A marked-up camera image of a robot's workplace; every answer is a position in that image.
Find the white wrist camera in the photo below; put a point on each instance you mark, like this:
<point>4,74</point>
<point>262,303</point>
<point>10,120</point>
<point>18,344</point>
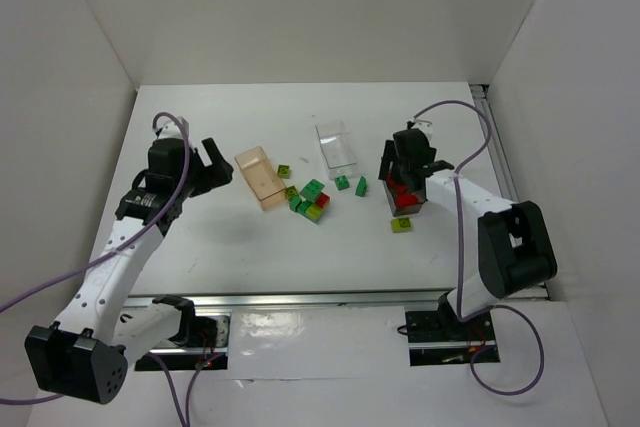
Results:
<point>425,126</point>
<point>168,129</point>

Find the clear transparent container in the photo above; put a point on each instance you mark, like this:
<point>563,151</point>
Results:
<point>335,148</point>

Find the orange transparent container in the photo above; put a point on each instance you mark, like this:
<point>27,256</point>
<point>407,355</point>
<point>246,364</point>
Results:
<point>267,187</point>

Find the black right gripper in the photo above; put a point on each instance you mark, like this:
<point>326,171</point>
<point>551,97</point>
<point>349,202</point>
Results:
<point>396,175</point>

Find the red long lego brick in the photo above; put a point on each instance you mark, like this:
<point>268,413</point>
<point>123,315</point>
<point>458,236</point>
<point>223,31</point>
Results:
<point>406,200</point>

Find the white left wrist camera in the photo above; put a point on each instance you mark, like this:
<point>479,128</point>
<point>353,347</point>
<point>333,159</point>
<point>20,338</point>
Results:
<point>168,129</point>

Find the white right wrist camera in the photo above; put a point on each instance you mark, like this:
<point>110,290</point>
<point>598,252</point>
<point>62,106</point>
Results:
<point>425,126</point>

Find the dark grey transparent container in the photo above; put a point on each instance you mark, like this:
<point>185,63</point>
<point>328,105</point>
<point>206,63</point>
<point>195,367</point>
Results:
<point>407,211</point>

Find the lime round-stud lego brick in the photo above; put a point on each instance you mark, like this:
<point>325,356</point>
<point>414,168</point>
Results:
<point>291,192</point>

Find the green lego brick small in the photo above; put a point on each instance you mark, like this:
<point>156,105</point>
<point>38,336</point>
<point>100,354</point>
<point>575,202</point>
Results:
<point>299,205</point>

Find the aluminium rail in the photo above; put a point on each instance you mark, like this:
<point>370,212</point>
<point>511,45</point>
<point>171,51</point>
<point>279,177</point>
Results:
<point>505,181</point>
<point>317,299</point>

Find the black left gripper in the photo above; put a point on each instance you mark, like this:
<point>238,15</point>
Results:
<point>204,170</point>

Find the aluminium rail front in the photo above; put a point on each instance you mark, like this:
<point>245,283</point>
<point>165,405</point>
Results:
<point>317,299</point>

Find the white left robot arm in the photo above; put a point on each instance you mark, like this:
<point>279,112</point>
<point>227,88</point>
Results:
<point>86,351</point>

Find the lime lego brick small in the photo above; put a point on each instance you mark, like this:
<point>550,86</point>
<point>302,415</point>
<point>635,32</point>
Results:
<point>283,171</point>

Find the green sloped lego brick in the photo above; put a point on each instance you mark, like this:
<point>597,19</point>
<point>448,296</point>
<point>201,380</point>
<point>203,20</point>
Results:
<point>361,187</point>

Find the aluminium rail right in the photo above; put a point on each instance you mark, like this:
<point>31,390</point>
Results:
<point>505,181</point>

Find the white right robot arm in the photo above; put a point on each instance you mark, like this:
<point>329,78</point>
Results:
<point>504,246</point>

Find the green four-stud lego brick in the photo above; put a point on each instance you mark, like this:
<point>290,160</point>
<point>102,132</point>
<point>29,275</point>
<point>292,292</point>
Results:
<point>312,190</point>

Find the green lego brick square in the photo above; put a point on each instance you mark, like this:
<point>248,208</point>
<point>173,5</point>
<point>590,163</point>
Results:
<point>342,182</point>

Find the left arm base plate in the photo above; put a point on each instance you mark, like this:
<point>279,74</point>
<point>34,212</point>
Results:
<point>206,348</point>

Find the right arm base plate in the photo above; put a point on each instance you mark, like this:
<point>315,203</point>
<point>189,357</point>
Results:
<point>430,343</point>

